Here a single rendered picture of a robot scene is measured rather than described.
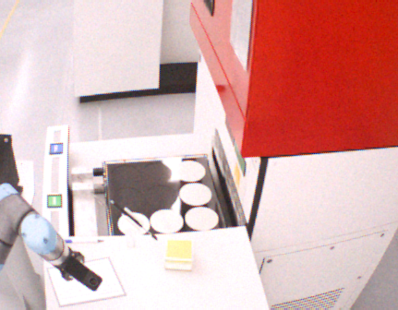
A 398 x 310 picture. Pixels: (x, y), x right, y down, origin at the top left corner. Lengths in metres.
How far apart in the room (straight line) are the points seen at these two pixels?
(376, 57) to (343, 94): 0.16
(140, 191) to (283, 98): 0.65
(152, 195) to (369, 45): 0.89
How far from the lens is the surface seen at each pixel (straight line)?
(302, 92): 1.24
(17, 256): 2.04
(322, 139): 1.37
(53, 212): 1.56
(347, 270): 2.01
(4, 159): 1.70
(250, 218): 1.49
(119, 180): 1.72
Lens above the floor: 2.08
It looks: 41 degrees down
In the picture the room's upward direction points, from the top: 4 degrees clockwise
